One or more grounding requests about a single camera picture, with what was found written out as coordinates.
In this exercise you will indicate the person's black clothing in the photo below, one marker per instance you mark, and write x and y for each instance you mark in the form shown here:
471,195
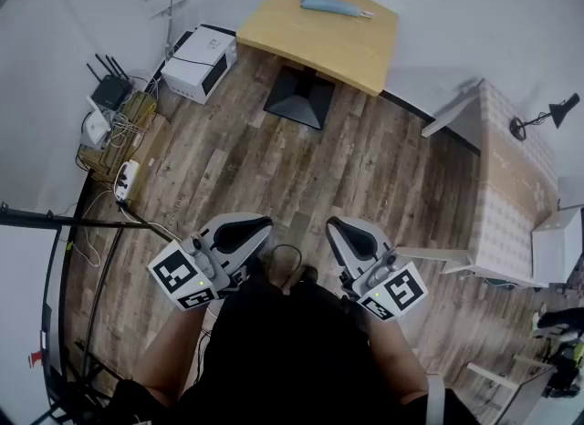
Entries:
283,359

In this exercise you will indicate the white metal rack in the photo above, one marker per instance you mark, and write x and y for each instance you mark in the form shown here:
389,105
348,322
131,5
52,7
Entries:
497,380

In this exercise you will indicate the wooden table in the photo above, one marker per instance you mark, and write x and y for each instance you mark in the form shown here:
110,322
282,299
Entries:
319,44

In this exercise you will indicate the person's right forearm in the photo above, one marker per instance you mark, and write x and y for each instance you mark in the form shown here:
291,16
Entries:
392,359

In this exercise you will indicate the white microwave oven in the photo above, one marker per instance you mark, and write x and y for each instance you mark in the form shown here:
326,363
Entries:
194,60

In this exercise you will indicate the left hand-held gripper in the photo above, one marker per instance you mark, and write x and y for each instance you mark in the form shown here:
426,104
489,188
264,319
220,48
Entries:
178,272

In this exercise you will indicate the black desk lamp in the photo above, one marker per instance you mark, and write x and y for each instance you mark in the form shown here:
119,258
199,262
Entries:
559,110

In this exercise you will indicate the black router with antennas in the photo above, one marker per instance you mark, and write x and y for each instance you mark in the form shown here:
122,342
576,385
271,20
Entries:
109,92

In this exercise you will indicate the brown cardboard box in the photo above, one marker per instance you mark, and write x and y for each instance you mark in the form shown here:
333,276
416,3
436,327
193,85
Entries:
146,140

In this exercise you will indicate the table with checkered cloth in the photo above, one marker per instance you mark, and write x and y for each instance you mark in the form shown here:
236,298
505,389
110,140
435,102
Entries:
511,186

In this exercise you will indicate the light blue umbrella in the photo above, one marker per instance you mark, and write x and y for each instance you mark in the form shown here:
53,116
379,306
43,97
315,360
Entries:
328,5

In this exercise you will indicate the black tripod stand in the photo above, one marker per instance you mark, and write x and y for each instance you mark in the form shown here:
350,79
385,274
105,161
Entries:
36,219

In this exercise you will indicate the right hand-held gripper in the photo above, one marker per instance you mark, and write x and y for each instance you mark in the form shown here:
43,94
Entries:
397,288

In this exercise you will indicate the white router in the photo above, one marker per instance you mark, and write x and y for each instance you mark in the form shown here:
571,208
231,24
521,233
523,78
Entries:
96,124

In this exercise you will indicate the person's left forearm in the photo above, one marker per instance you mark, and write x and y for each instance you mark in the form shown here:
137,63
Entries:
169,350

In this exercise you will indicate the white power strip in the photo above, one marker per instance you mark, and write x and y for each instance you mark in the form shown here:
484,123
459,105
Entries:
127,179

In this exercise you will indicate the white box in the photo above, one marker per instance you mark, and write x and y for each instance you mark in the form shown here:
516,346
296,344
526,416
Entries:
554,250

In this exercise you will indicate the black table base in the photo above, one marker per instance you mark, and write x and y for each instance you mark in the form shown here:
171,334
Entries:
299,97

